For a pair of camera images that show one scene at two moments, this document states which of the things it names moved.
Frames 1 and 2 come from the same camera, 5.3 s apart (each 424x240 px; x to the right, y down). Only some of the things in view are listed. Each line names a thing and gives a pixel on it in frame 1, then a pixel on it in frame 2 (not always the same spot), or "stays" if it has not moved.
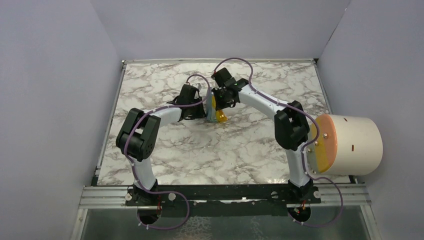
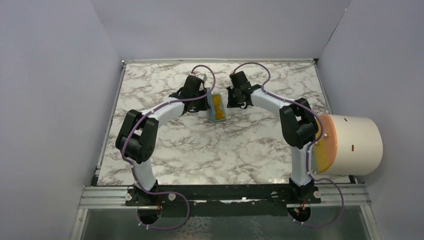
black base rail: x=226 y=200 stays
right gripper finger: x=221 y=98 → x=234 y=99
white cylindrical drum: x=346 y=145 stays
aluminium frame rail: x=354 y=196 stays
